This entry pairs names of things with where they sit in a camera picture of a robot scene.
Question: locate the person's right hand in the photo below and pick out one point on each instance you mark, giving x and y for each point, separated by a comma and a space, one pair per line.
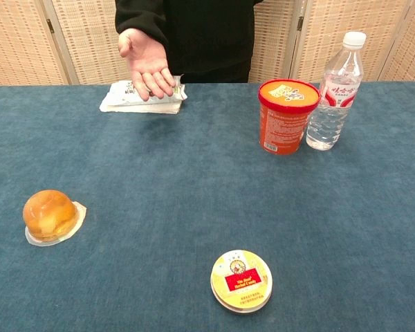
145, 58

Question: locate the orange jelly cup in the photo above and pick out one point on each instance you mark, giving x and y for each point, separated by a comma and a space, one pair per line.
50, 214

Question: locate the person's right forearm black sleeve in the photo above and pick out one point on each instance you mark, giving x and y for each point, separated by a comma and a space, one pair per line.
140, 15

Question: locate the person's torso black clothes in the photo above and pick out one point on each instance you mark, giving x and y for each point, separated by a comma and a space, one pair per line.
211, 34

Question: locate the white tissue pack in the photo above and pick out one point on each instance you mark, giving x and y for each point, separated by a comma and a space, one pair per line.
121, 100

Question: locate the woven bamboo folding screen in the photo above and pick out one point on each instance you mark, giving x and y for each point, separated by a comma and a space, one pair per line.
335, 20
86, 38

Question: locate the dark metal screen hinge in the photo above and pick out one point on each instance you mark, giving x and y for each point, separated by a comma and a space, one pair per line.
299, 23
50, 26

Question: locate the blue table cloth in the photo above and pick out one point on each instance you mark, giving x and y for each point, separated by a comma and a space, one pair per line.
180, 193

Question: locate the orange tub with lid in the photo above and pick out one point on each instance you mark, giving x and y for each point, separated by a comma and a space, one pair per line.
283, 121

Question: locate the clear plastic water bottle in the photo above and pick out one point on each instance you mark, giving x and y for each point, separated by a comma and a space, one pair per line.
328, 117

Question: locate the small round yellow lid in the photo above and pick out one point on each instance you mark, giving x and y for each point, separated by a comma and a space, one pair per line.
242, 280

